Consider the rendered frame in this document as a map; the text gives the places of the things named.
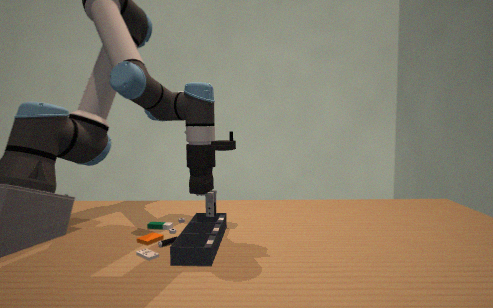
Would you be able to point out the dark grey rack of three bins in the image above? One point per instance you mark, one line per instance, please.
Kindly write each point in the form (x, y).
(198, 243)

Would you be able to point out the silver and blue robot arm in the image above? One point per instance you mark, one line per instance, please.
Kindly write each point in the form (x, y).
(42, 131)

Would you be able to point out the white domino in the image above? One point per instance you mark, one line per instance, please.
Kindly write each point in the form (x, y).
(147, 254)

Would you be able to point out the green and white eraser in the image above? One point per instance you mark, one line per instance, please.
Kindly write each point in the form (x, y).
(160, 225)

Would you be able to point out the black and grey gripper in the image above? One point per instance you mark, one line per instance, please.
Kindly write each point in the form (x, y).
(201, 160)

